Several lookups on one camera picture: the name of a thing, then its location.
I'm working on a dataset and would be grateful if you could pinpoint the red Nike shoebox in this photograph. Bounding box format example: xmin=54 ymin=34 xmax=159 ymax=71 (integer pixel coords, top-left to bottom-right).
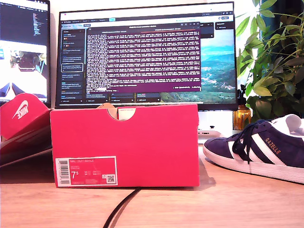
xmin=0 ymin=92 xmax=200 ymax=189

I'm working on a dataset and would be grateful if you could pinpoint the blue suede Gazelle shoe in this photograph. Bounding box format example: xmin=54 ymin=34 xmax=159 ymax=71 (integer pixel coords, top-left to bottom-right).
xmin=203 ymin=114 xmax=304 ymax=185

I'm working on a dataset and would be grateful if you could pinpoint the white box with red stripe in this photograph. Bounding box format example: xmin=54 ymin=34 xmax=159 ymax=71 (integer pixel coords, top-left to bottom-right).
xmin=118 ymin=107 xmax=136 ymax=121

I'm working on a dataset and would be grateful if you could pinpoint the wide black computer monitor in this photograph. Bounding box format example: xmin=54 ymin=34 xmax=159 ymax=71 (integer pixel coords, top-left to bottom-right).
xmin=55 ymin=1 xmax=239 ymax=111

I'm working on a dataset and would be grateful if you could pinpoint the white game controller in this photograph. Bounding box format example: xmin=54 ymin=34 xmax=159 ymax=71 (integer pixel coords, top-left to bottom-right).
xmin=198 ymin=124 xmax=223 ymax=140

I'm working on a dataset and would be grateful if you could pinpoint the amber glass pump bottle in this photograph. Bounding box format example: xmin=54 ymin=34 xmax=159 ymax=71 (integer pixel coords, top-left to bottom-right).
xmin=232 ymin=84 xmax=252 ymax=131

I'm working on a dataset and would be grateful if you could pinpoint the green leafy houseplant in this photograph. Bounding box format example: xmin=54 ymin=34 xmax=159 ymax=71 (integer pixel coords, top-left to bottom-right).
xmin=235 ymin=0 xmax=304 ymax=130

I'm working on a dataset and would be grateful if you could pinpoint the black monitor with code window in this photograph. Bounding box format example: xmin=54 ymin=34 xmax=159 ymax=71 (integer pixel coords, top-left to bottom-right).
xmin=0 ymin=0 xmax=52 ymax=107

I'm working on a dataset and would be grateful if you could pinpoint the black table cable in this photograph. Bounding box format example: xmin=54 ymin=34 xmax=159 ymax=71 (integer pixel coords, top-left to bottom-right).
xmin=102 ymin=187 xmax=141 ymax=228

